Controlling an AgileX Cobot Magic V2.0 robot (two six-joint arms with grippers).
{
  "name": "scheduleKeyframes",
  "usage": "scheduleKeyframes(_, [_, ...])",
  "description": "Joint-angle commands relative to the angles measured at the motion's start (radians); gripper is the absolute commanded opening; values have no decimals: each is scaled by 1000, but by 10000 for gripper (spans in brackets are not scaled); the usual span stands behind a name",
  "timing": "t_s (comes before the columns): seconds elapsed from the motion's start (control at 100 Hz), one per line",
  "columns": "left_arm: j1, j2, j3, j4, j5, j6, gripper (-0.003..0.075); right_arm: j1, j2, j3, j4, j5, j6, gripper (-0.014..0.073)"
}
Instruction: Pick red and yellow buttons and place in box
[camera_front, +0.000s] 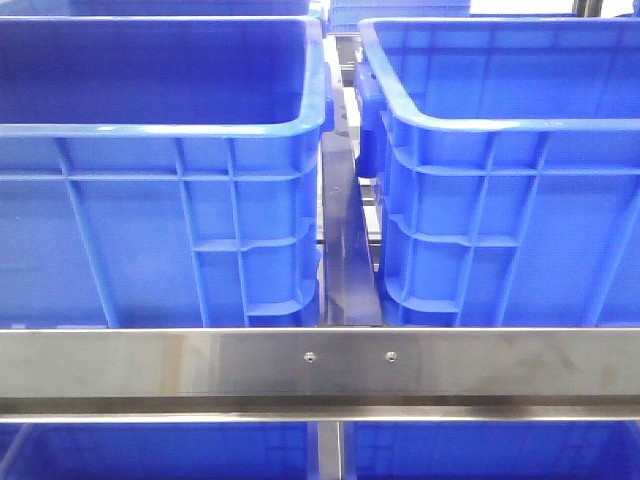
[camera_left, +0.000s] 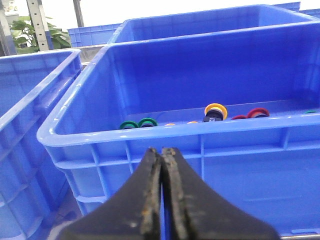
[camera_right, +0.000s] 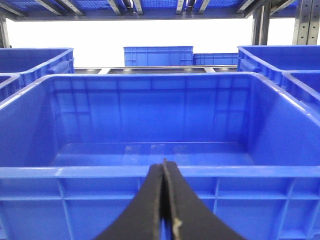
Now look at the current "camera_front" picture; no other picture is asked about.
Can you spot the blue crate back right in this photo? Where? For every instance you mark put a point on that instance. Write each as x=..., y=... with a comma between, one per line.
x=344, y=16

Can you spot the blue crate back left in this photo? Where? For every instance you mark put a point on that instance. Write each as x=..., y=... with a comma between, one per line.
x=315, y=9

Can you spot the blue crate lower left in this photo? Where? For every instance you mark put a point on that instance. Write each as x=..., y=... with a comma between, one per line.
x=163, y=451

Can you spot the steel rack front rail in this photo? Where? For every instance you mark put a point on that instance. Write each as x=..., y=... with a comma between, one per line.
x=319, y=374

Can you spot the blue crate front left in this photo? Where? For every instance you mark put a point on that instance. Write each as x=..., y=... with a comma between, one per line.
x=160, y=172

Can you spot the blue crate lower right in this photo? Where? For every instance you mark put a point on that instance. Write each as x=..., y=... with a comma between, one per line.
x=496, y=450

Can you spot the blue crate front right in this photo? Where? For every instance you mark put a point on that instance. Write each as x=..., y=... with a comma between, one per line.
x=505, y=159

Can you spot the blue crate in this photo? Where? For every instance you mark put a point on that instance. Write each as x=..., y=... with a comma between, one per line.
x=344, y=16
x=315, y=9
x=496, y=450
x=505, y=159
x=163, y=451
x=160, y=172

